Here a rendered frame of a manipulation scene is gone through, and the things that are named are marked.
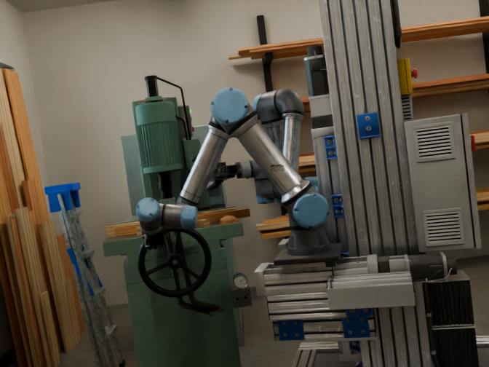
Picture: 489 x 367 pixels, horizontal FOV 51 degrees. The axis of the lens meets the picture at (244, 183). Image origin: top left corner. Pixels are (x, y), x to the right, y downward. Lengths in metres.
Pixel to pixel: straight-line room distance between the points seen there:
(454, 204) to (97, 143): 3.51
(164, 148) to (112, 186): 2.50
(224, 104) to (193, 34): 3.17
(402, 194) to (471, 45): 3.36
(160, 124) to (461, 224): 1.28
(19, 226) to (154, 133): 1.52
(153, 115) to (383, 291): 1.23
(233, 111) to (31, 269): 2.27
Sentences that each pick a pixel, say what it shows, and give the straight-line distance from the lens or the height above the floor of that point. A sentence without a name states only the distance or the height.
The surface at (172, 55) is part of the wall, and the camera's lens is 4.74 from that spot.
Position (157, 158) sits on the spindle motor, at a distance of 2.28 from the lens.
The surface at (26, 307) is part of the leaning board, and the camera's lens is 3.58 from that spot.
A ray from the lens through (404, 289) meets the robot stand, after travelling 1.68.
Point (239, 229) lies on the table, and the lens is 2.24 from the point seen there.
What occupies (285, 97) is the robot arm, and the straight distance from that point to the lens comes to 2.21.
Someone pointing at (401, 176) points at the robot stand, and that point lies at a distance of 1.95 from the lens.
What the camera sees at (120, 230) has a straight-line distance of 2.38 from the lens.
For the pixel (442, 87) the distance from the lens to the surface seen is 4.50.
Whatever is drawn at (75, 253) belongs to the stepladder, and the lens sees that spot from 3.09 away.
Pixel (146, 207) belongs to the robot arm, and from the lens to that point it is 1.65.
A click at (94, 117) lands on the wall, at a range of 4.80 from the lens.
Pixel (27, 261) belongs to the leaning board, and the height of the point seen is 0.70.
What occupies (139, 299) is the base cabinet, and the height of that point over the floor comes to 0.64.
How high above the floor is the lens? 1.18
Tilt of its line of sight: 3 degrees down
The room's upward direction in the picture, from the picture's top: 7 degrees counter-clockwise
